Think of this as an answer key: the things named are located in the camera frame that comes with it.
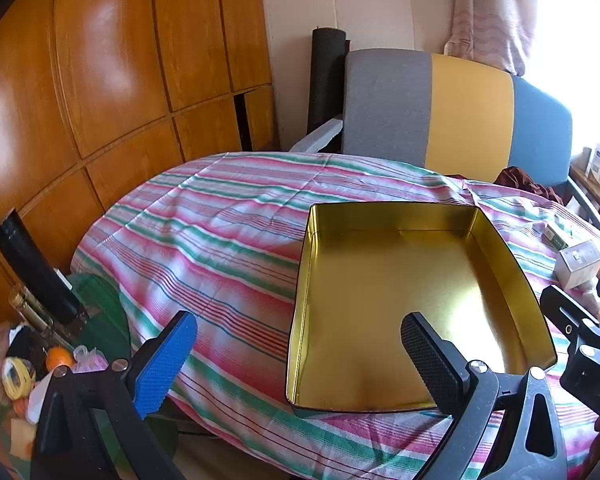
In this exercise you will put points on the white carton box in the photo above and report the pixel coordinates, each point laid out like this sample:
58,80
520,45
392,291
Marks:
577,262

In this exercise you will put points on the wooden wardrobe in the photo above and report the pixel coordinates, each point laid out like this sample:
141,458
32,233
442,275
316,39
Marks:
105,60

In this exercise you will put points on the gold bottle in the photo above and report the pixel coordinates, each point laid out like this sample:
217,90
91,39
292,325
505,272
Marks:
30,310

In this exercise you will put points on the grey yellow blue armchair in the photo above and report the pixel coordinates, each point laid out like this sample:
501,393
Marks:
390,105

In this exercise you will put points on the striped pink green tablecloth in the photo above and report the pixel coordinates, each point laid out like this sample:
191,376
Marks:
205,240

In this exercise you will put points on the dark red cloth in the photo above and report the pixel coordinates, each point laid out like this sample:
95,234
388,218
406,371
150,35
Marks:
525,182

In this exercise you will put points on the black cylinder flask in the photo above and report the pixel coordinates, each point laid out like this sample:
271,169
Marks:
35,275

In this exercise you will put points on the orange fruit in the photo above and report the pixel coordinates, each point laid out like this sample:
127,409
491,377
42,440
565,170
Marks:
60,358

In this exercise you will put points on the green carton box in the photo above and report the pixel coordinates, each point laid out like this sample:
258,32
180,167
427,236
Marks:
557,237

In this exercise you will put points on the gold metal tin box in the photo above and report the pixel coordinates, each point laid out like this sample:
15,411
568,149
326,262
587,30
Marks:
395,285

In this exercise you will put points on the pink plastic package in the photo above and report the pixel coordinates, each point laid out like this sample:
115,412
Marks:
91,360

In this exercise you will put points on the yellow thread bundle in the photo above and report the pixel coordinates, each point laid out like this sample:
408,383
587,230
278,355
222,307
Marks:
19,377

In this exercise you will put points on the black rolled mat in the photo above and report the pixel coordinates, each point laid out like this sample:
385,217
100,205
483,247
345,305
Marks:
325,70

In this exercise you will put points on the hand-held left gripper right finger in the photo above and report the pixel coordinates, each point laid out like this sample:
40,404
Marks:
427,360

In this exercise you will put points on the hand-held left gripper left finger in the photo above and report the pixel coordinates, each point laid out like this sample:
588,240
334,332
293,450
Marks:
165,360

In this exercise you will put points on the pale pink curtain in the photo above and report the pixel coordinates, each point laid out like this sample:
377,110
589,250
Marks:
490,10

